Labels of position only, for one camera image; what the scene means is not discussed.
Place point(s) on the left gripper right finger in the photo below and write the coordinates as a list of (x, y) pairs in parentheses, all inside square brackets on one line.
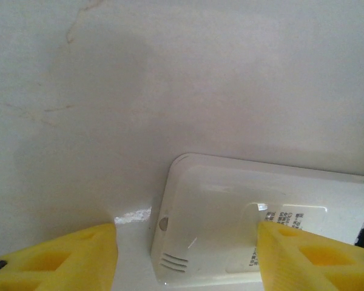
[(306, 266)]

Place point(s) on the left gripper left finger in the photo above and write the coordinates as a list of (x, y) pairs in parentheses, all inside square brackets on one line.
[(48, 266)]

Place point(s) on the white remote control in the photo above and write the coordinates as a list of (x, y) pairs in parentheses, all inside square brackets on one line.
[(215, 197)]

